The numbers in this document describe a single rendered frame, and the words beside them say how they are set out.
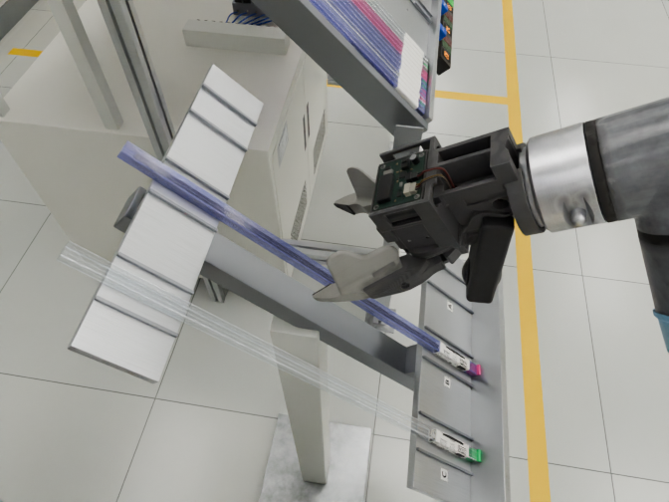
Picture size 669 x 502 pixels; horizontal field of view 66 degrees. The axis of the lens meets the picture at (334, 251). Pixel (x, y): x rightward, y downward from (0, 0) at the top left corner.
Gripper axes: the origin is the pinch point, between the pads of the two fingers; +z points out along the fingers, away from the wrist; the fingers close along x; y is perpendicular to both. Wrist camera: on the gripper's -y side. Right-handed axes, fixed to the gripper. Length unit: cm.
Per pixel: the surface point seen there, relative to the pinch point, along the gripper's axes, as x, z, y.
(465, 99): -153, 30, -98
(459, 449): 11.7, -3.4, -25.6
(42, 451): 10, 114, -39
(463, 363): 0.6, -3.3, -26.2
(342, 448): -4, 50, -80
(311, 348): 3.6, 11.0, -12.8
